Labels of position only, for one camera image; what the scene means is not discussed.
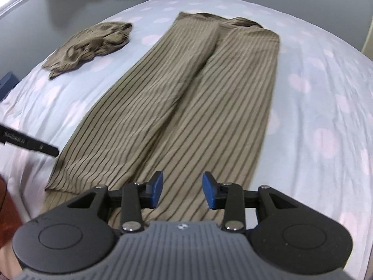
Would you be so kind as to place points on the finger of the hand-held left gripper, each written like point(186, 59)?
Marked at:
point(23, 140)

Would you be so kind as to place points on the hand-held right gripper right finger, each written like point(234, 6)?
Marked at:
point(209, 191)

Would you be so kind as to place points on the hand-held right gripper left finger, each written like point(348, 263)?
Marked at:
point(156, 189)

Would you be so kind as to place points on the striped olive shirt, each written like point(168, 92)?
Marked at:
point(174, 108)

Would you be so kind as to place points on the striped olive pants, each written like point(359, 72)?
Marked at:
point(93, 42)

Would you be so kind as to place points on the person's red fuzzy clothing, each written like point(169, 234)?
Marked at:
point(7, 204)

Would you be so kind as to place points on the person's leg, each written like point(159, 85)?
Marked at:
point(7, 264)

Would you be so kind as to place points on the white window sill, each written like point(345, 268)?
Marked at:
point(17, 1)

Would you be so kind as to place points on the bed with polka dot sheet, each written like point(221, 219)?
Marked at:
point(320, 93)

